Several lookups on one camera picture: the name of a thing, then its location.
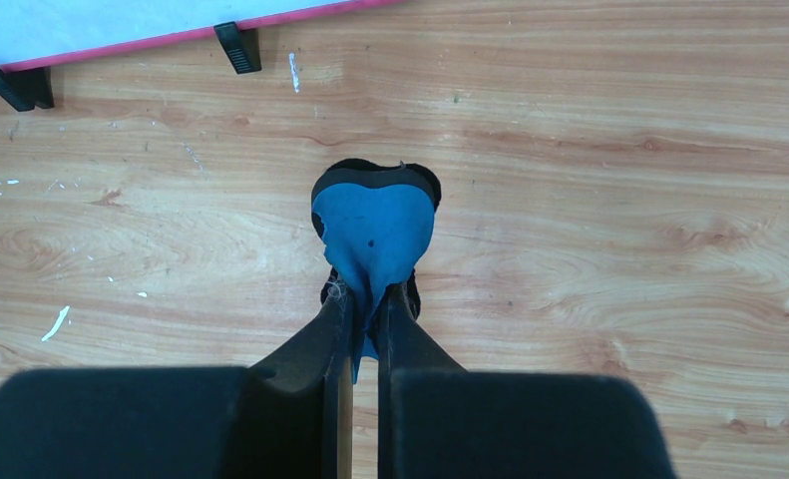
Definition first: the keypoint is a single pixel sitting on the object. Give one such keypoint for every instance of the black whiteboard foot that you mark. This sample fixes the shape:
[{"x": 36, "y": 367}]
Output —
[
  {"x": 241, "y": 47},
  {"x": 28, "y": 89}
]

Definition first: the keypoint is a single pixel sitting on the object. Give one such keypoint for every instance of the blue black foam eraser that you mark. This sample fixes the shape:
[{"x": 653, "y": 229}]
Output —
[{"x": 376, "y": 223}]

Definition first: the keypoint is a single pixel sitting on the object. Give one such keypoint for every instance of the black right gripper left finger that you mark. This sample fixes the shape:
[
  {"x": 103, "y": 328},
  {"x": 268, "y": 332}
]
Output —
[{"x": 288, "y": 416}]

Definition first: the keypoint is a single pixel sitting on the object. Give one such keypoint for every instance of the black right whiteboard foot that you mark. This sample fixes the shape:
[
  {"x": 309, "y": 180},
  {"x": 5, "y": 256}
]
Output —
[{"x": 241, "y": 47}]

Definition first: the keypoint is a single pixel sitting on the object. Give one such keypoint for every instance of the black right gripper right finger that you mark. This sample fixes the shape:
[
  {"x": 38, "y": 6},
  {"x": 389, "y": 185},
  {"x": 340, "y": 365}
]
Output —
[{"x": 440, "y": 420}]

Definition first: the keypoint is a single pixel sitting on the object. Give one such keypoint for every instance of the pink framed whiteboard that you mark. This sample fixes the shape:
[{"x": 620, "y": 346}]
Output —
[{"x": 45, "y": 33}]

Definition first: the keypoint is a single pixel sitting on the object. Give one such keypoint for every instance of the black left whiteboard foot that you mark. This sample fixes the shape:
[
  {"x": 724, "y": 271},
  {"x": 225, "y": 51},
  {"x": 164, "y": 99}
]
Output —
[{"x": 28, "y": 89}]

